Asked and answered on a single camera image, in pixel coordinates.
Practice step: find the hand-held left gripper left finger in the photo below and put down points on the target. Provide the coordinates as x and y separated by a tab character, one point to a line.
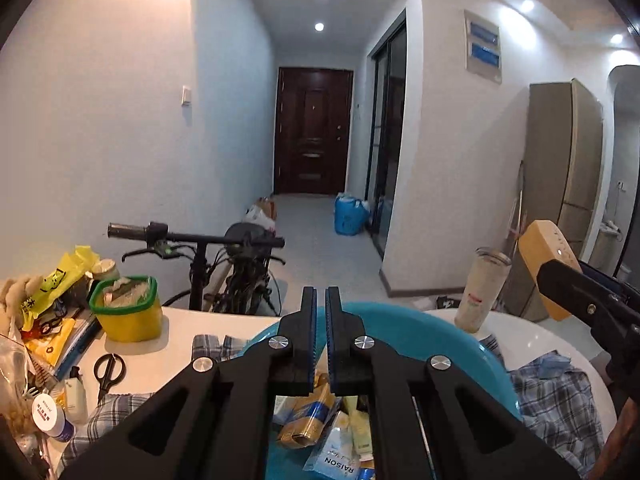
313	340

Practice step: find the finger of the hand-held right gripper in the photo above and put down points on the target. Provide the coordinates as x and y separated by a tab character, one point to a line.
607	280
575	292

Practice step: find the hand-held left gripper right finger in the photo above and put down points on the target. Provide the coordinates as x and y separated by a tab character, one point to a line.
330	340

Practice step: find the blue plastic basin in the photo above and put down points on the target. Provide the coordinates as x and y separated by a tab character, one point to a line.
400	330

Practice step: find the person's right forearm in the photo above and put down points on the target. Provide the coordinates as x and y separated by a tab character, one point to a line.
625	440

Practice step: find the light blue cloth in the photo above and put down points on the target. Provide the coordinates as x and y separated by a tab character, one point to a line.
552	365

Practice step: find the gold and blue packet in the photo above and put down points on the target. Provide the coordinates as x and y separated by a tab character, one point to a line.
305	422

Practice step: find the plaid cloth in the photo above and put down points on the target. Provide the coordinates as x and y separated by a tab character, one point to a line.
550	405

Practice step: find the pale yellow tube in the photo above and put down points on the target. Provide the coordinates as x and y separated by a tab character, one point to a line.
359	425

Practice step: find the clear tumbler cup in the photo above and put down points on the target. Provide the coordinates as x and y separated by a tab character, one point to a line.
482	290

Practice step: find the white and blue packet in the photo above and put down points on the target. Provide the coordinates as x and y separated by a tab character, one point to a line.
335	455

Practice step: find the blue bag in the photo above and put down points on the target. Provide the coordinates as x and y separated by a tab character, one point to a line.
349	216

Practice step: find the beige refrigerator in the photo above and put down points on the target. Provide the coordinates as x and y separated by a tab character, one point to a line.
565	160

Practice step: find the white plastic bag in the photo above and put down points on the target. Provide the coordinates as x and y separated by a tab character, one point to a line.
257	220

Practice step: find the black bicycle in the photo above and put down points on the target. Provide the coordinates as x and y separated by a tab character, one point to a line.
200	270

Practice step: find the cardboard box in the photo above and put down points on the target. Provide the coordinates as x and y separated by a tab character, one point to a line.
269	206

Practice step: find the yellow container with green rim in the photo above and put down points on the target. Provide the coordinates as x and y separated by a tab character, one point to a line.
130	325

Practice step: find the dark brown door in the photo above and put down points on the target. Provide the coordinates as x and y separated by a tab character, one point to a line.
312	130

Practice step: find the black scissors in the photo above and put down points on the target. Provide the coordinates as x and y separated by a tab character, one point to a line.
106	384

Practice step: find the sliding glass door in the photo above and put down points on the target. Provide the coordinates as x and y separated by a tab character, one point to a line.
387	135

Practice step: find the pale round jar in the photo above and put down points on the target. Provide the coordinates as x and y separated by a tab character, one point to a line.
106	269

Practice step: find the blue flat box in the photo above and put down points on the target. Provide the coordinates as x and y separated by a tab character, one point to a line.
80	342

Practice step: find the small white bottle black cap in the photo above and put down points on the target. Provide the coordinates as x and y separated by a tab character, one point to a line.
75	400

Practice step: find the grey electrical panel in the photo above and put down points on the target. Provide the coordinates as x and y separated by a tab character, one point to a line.
482	47

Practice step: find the yellow snack packet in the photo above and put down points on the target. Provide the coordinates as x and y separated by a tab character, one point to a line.
50	342

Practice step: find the yellow plastic bag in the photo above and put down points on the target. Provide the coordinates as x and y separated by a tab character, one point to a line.
55	280

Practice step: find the white bottle with blue cap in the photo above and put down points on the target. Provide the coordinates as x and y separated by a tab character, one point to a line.
47	412

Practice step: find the cream plush toy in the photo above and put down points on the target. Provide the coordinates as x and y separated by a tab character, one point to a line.
15	300

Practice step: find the clear plastic bag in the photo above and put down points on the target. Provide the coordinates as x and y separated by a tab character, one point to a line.
12	375

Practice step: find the white light switch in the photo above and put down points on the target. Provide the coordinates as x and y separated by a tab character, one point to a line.
186	95

